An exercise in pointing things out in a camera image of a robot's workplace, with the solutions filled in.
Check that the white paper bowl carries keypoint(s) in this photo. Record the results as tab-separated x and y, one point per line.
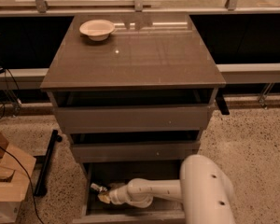
97	30

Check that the grey open bottom drawer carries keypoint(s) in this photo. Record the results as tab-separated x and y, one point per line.
107	173

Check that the grey middle drawer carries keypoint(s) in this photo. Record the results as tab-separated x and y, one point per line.
159	151

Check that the metal floor bracket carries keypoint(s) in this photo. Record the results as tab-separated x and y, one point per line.
264	93

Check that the grey drawer cabinet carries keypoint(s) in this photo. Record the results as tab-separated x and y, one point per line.
150	60

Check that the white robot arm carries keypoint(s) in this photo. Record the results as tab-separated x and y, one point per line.
202	187

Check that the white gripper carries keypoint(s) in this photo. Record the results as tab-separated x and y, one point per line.
116	196

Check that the brown cardboard box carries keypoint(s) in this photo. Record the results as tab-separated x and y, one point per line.
16	166

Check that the black bracket behind cabinet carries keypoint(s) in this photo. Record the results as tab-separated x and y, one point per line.
221	103

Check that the black floor stand bar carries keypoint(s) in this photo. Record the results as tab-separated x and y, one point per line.
44	161

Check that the grey top drawer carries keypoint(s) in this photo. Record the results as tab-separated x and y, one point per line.
132	119

